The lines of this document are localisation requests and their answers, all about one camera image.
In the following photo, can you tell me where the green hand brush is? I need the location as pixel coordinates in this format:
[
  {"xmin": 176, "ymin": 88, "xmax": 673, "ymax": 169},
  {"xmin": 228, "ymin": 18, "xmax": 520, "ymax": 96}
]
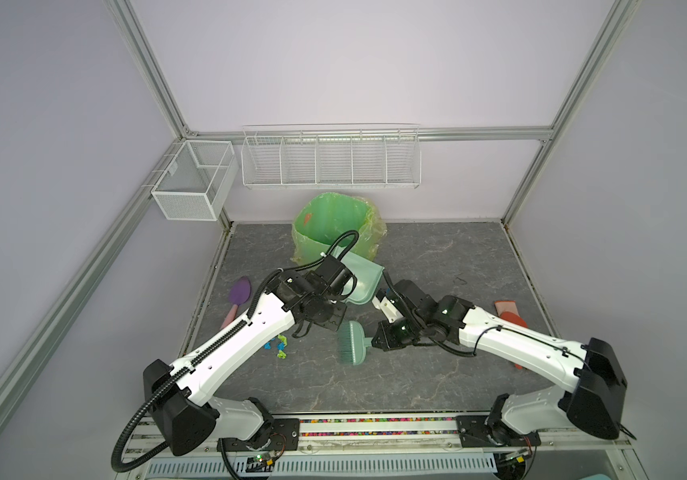
[{"xmin": 337, "ymin": 321, "xmax": 373, "ymax": 366}]

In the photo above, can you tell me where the green dustpan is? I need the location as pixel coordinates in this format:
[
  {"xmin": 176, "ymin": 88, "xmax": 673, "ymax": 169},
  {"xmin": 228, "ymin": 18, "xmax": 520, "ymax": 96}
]
[{"xmin": 342, "ymin": 252, "xmax": 385, "ymax": 305}]

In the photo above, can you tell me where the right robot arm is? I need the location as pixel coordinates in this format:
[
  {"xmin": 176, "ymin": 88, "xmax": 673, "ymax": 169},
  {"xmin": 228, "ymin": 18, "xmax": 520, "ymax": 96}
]
[{"xmin": 371, "ymin": 280, "xmax": 628, "ymax": 446}]

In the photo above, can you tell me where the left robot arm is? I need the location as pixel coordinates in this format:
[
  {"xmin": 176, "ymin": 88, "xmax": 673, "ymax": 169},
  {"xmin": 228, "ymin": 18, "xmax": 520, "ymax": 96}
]
[{"xmin": 110, "ymin": 230, "xmax": 359, "ymax": 473}]

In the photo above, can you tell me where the paper scraps cluster far left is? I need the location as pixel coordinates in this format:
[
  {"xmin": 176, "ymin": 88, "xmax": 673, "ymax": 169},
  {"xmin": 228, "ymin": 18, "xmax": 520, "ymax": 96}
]
[{"xmin": 263, "ymin": 335, "xmax": 288, "ymax": 359}]

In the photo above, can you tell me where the purple pink spatula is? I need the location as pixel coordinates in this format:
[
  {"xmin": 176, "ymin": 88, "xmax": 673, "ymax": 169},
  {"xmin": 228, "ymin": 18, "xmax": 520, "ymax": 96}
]
[{"xmin": 220, "ymin": 276, "xmax": 252, "ymax": 329}]

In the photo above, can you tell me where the green trash bin with bag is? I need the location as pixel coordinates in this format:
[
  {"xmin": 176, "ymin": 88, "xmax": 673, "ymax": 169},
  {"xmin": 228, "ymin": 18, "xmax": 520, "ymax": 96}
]
[{"xmin": 291, "ymin": 192, "xmax": 387, "ymax": 265}]

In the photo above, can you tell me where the red rubber glove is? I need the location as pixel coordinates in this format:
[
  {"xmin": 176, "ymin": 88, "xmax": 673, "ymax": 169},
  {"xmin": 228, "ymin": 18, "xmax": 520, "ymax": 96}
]
[{"xmin": 492, "ymin": 300, "xmax": 529, "ymax": 370}]

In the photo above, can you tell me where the small white mesh basket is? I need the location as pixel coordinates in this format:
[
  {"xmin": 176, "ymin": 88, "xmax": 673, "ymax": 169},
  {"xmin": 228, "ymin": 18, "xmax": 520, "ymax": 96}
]
[{"xmin": 151, "ymin": 140, "xmax": 238, "ymax": 222}]

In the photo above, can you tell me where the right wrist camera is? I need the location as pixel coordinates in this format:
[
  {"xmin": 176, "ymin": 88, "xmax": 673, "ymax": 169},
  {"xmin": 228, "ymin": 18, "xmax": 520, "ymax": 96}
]
[{"xmin": 371, "ymin": 289, "xmax": 405, "ymax": 324}]

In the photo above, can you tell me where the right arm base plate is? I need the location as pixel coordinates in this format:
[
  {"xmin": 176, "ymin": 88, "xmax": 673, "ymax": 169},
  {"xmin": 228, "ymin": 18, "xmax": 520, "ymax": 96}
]
[{"xmin": 455, "ymin": 414, "xmax": 541, "ymax": 448}]

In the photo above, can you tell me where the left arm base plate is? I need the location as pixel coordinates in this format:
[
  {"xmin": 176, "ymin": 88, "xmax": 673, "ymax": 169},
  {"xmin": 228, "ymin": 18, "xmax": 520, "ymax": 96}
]
[{"xmin": 216, "ymin": 417, "xmax": 300, "ymax": 452}]

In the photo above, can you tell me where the long white wire basket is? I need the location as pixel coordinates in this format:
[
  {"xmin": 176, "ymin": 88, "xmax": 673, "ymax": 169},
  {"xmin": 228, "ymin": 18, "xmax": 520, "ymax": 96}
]
[{"xmin": 241, "ymin": 123, "xmax": 423, "ymax": 190}]

